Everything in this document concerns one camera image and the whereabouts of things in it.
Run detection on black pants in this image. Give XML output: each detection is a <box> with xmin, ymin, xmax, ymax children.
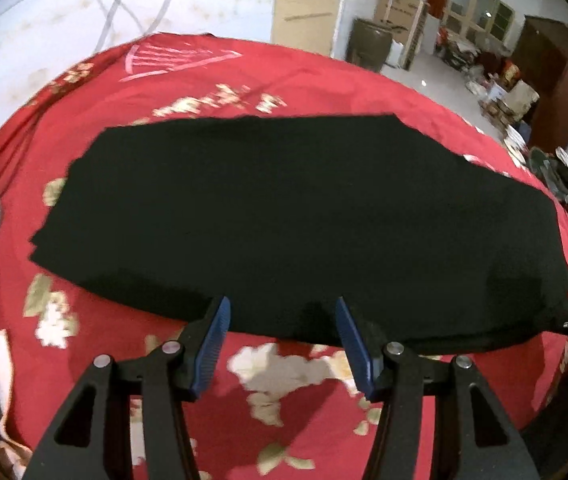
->
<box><xmin>28</xmin><ymin>114</ymin><xmax>568</xmax><ymax>356</ymax></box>

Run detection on large cardboard box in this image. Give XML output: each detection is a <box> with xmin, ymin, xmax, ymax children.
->
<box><xmin>375</xmin><ymin>0</ymin><xmax>427</xmax><ymax>46</ymax></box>

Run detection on red printed blanket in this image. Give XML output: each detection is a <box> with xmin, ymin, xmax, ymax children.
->
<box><xmin>0</xmin><ymin>31</ymin><xmax>568</xmax><ymax>480</ymax></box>

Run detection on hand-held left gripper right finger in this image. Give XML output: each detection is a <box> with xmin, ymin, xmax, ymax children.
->
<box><xmin>335</xmin><ymin>296</ymin><xmax>540</xmax><ymax>480</ymax></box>

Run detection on pile of household clutter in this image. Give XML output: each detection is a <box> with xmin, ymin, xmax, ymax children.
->
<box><xmin>439</xmin><ymin>25</ymin><xmax>568</xmax><ymax>203</ymax></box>

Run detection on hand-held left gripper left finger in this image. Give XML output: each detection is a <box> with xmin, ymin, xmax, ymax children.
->
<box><xmin>21</xmin><ymin>296</ymin><xmax>231</xmax><ymax>480</ymax></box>

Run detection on brown ceramic jar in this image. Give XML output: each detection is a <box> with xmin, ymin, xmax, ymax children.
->
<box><xmin>346</xmin><ymin>17</ymin><xmax>393</xmax><ymax>73</ymax></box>

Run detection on wood framed window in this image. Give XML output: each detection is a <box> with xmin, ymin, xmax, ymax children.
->
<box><xmin>446</xmin><ymin>0</ymin><xmax>515</xmax><ymax>41</ymax></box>

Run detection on white plastic jug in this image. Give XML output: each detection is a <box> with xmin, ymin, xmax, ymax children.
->
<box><xmin>386</xmin><ymin>40</ymin><xmax>406</xmax><ymax>68</ymax></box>

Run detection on brown wooden wardrobe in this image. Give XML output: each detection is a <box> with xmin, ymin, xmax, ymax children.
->
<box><xmin>506</xmin><ymin>15</ymin><xmax>568</xmax><ymax>151</ymax></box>

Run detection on beige cardboard panel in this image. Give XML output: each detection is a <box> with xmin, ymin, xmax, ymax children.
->
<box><xmin>270</xmin><ymin>0</ymin><xmax>352</xmax><ymax>58</ymax></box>

